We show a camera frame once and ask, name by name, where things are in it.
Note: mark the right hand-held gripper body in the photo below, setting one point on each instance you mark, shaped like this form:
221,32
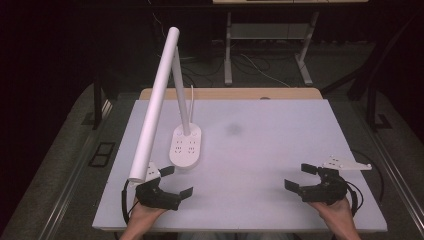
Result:
328,190

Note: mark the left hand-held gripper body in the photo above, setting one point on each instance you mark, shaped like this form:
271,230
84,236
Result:
156,195

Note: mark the person's left hand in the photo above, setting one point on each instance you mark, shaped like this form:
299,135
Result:
143,215

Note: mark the person's right hand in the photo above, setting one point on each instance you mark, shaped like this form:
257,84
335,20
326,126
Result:
338,213

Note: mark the white table mat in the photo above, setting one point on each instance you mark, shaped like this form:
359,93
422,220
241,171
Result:
266,150

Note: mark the black floor socket plate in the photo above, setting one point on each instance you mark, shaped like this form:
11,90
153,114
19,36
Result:
102,154

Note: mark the white desk lamp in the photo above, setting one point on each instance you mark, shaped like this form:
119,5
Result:
156,100

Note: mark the black metal stand leg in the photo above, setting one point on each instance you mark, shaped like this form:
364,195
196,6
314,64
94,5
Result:
97,103

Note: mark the white metal desk frame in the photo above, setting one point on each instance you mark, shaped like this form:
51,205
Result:
266,31

